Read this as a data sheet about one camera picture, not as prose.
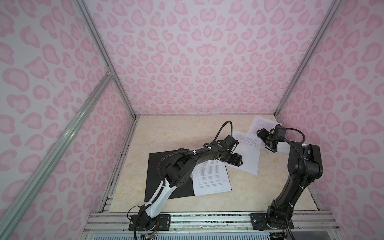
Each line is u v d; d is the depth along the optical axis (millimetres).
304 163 508
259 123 1174
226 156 798
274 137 859
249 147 1038
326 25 738
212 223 747
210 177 879
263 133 941
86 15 708
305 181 528
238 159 834
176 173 555
